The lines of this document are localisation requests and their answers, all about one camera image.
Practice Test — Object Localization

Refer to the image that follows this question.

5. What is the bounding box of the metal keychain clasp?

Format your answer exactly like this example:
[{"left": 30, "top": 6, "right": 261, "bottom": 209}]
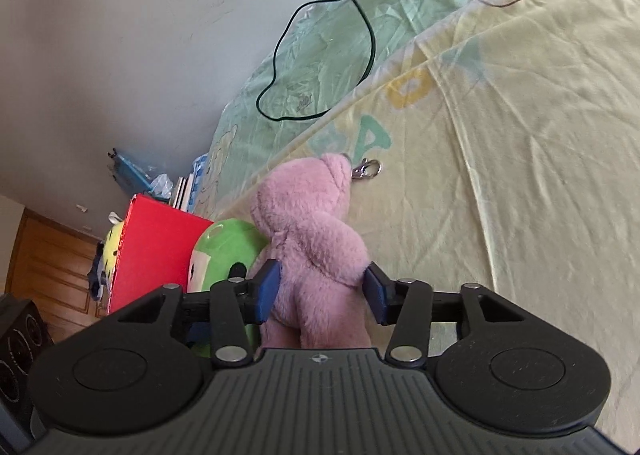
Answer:
[{"left": 352, "top": 158, "right": 382, "bottom": 181}]

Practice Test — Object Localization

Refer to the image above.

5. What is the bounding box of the stack of books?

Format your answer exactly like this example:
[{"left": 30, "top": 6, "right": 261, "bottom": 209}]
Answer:
[{"left": 169, "top": 173, "right": 194, "bottom": 212}]

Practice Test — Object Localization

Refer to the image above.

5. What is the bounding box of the blue plastic bag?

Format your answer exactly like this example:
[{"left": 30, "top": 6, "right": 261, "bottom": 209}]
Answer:
[{"left": 107, "top": 148, "right": 174, "bottom": 202}]

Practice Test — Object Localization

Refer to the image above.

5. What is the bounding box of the yellow tiger plush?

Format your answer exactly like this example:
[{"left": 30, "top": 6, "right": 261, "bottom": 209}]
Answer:
[{"left": 87, "top": 221, "right": 124, "bottom": 302}]

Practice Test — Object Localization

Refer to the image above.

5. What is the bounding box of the pink bear plush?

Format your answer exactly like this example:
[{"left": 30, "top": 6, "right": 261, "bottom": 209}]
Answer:
[{"left": 250, "top": 154, "right": 372, "bottom": 350}]

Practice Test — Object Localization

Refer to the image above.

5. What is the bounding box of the red cardboard box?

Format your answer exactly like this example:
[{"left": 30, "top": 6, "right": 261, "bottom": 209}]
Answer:
[{"left": 107, "top": 195, "right": 212, "bottom": 314}]

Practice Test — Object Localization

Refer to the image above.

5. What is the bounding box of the green round plush toy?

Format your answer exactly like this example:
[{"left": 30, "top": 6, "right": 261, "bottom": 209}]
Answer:
[{"left": 186, "top": 219, "right": 268, "bottom": 366}]

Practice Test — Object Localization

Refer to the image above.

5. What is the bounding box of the black charging cable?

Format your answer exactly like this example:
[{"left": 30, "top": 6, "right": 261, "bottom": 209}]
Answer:
[{"left": 255, "top": 0, "right": 378, "bottom": 124}]

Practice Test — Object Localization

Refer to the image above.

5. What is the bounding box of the cartoon print bed sheet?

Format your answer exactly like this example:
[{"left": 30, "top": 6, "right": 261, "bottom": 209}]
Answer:
[{"left": 195, "top": 0, "right": 639, "bottom": 451}]

